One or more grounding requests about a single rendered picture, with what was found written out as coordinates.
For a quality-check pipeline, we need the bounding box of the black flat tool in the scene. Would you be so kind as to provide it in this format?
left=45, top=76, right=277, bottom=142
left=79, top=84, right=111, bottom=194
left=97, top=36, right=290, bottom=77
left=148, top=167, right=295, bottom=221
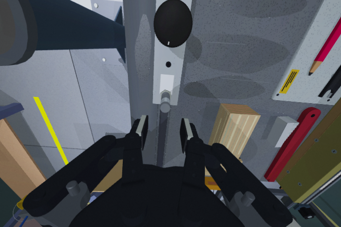
left=318, top=56, right=341, bottom=99

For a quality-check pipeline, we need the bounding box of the small black block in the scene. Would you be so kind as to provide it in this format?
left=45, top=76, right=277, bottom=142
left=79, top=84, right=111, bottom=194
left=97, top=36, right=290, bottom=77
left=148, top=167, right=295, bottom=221
left=297, top=206, right=315, bottom=219

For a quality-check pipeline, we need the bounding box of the black round knob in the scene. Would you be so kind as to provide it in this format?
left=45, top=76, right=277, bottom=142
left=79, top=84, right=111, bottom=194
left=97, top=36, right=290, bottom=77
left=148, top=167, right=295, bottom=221
left=153, top=0, right=193, bottom=48

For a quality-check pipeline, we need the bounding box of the red push stick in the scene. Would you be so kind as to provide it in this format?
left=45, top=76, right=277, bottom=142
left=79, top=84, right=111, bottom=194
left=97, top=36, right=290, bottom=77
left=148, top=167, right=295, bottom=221
left=263, top=106, right=322, bottom=182

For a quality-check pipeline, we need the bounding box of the maple block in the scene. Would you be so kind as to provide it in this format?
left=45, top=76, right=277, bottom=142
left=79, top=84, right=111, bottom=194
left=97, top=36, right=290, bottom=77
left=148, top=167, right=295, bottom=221
left=208, top=103, right=262, bottom=166

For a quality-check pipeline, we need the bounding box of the small white block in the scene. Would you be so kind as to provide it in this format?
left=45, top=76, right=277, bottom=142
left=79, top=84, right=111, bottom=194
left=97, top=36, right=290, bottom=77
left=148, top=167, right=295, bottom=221
left=274, top=115, right=300, bottom=149

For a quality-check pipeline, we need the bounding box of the red pencil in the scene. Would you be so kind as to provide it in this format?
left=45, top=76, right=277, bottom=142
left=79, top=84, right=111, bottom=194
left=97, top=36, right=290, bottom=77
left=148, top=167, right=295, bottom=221
left=308, top=0, right=341, bottom=76

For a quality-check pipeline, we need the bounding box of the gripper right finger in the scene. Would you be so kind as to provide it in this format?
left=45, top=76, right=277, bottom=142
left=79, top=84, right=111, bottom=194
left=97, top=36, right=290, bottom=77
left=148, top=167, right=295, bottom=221
left=180, top=117, right=293, bottom=227

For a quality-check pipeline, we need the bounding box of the tan wooden board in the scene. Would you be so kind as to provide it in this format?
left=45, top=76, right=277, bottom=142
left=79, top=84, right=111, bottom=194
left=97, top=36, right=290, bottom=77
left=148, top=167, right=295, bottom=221
left=0, top=118, right=48, bottom=199

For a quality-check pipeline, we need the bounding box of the blue flat frame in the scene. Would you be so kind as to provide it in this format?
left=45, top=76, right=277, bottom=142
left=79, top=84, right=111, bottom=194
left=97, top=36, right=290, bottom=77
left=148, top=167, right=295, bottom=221
left=0, top=102, right=25, bottom=126

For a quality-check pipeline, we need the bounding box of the light grey tool tray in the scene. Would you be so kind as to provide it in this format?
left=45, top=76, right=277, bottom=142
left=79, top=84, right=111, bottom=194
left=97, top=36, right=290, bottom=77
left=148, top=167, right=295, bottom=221
left=271, top=0, right=341, bottom=106

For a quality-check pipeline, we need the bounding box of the light grey slot stop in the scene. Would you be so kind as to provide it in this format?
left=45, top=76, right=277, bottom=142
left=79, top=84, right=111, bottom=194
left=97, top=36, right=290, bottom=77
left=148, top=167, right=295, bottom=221
left=152, top=0, right=193, bottom=106

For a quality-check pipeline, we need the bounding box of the grey router table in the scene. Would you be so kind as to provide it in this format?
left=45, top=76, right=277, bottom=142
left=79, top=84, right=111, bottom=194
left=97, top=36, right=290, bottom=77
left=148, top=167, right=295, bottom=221
left=122, top=0, right=341, bottom=185

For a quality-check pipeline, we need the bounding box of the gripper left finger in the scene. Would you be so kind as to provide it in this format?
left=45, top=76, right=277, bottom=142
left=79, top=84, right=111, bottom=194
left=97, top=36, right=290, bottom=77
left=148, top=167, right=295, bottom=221
left=22, top=114, right=149, bottom=218

